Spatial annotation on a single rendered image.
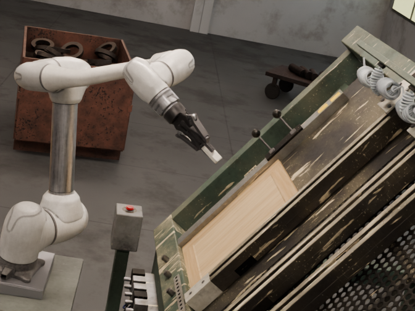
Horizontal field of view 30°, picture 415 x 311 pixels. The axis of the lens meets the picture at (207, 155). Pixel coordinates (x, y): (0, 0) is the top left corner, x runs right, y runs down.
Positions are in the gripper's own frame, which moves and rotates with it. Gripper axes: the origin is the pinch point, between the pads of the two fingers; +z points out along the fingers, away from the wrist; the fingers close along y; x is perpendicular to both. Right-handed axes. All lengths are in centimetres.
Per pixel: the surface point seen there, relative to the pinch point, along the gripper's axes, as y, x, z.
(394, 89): 35, 49, 25
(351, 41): -6, 108, -3
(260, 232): -24.3, 13.0, 30.4
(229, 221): -57, 32, 19
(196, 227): -75, 31, 11
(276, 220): -17.8, 16.8, 31.2
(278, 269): -8.7, -5.3, 42.9
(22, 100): -313, 168, -170
